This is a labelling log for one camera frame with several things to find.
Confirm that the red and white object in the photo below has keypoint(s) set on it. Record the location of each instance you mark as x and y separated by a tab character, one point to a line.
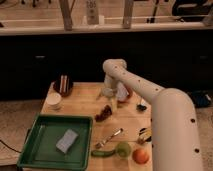
124	93

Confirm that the green cup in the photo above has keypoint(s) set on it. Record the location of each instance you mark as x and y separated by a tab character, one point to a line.
123	149

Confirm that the orange fruit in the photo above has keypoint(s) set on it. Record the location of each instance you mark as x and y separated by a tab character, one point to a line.
140	156

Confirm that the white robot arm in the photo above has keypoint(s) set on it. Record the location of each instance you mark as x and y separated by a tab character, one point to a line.
175	135

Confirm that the green plastic tray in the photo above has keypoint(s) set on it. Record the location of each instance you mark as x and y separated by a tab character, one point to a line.
40	151

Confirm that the dark red grape bunch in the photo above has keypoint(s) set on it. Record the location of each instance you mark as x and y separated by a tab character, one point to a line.
104	114

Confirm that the black spoon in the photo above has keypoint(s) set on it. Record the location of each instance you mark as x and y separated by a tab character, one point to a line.
141	105

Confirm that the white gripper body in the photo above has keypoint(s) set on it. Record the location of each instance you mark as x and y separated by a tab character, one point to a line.
110	87

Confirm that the white cup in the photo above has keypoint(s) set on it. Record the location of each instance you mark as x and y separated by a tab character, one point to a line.
53	100

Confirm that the green cucumber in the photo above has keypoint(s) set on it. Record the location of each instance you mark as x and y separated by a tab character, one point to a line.
102	154

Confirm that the silver fork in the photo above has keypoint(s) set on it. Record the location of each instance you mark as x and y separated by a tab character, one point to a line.
104	141

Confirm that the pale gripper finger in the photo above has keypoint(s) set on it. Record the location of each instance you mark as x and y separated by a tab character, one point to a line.
99	96
114	103

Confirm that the black and yellow object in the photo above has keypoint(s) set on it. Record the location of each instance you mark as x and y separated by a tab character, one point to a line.
144	135

